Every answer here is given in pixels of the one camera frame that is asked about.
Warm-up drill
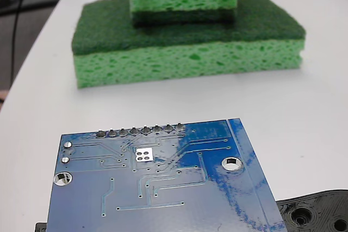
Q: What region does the blue printed circuit board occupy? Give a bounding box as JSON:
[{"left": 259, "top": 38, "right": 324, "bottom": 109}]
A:
[{"left": 45, "top": 117, "right": 289, "bottom": 232}]

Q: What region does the large green scrub sponge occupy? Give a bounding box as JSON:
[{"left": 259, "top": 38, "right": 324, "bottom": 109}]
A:
[{"left": 71, "top": 0, "right": 307, "bottom": 89}]

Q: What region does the thin black cable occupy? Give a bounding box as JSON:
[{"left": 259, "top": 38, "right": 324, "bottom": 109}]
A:
[{"left": 10, "top": 0, "right": 32, "bottom": 82}]

